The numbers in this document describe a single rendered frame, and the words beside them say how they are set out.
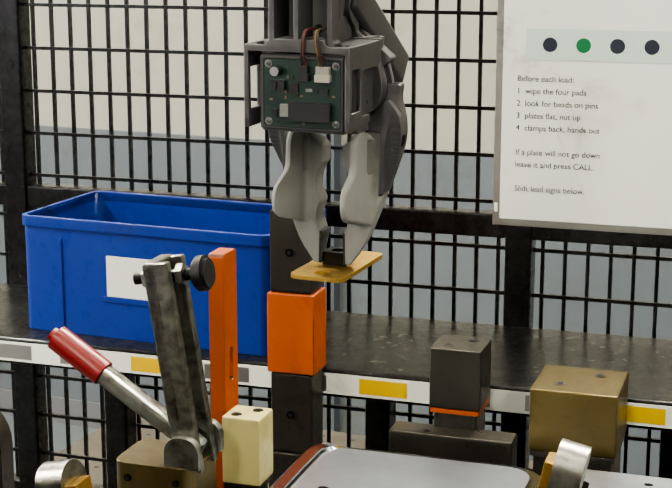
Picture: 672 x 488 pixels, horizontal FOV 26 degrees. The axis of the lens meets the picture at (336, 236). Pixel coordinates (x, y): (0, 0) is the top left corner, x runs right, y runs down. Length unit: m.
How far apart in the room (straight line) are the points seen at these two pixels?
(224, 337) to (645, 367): 0.48
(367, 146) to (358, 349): 0.63
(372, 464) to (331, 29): 0.53
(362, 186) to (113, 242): 0.68
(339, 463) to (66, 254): 0.45
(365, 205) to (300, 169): 0.05
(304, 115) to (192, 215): 0.83
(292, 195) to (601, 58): 0.69
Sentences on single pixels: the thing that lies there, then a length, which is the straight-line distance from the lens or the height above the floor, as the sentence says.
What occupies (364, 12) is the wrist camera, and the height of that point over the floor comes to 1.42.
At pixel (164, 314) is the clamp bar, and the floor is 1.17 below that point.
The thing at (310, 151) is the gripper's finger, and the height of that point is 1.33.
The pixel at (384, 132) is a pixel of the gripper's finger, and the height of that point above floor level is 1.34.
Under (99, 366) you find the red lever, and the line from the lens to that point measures 1.20.
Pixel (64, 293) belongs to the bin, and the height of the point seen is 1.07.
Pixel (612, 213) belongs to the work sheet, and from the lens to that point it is 1.61.
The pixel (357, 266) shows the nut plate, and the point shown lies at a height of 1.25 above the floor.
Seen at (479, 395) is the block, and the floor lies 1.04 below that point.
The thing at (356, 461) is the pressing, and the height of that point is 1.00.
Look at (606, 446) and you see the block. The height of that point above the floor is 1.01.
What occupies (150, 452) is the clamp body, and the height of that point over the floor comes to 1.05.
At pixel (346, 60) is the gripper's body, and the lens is 0.88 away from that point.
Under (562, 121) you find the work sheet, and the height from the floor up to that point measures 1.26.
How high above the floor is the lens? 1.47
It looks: 12 degrees down
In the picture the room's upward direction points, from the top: straight up
